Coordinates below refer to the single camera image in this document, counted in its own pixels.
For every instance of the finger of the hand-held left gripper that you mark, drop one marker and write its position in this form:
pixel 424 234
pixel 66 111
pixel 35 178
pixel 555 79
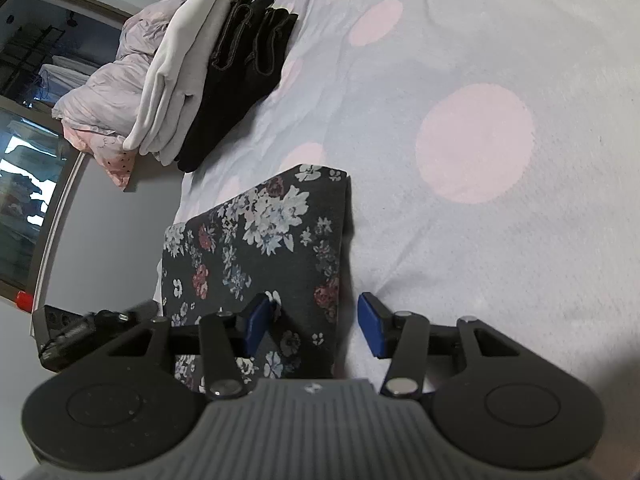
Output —
pixel 122 316

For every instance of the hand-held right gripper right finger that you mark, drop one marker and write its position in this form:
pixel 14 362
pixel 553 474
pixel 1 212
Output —
pixel 372 322

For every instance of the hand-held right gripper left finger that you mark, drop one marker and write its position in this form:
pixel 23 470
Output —
pixel 257 322

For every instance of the dark floral pants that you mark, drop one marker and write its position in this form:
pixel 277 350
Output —
pixel 260 240

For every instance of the black power strip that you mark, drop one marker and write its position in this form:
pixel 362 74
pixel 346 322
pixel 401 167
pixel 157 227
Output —
pixel 62 330

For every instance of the small red object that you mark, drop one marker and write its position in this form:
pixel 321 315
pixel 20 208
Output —
pixel 23 300

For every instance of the window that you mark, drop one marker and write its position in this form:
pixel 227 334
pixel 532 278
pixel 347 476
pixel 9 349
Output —
pixel 30 135

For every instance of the polka dot bed sheet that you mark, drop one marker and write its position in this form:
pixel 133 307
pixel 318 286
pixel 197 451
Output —
pixel 475 135

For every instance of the pink duvet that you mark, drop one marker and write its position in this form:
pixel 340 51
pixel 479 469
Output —
pixel 95 100

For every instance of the black folded pants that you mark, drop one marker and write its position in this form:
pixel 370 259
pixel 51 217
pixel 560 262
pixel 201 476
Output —
pixel 225 95

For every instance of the light grey folded garment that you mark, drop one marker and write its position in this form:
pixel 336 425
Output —
pixel 175 75

